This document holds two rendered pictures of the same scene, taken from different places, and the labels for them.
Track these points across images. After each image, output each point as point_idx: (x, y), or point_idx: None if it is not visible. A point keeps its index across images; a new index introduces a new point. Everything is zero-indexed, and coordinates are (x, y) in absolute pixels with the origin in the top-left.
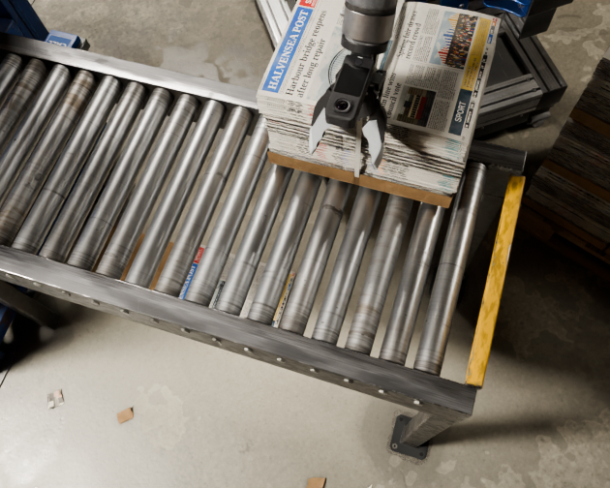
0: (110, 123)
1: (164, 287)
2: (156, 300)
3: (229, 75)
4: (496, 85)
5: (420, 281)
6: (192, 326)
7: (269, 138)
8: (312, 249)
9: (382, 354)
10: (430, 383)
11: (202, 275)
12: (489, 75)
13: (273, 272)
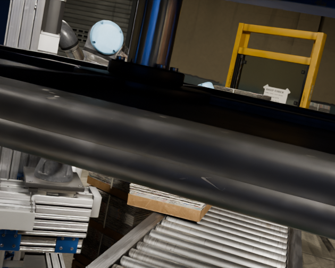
0: (168, 261)
1: (283, 262)
2: (292, 265)
3: None
4: (48, 261)
5: None
6: (301, 258)
7: None
8: (244, 227)
9: (286, 226)
10: None
11: (270, 251)
12: (35, 264)
13: (260, 236)
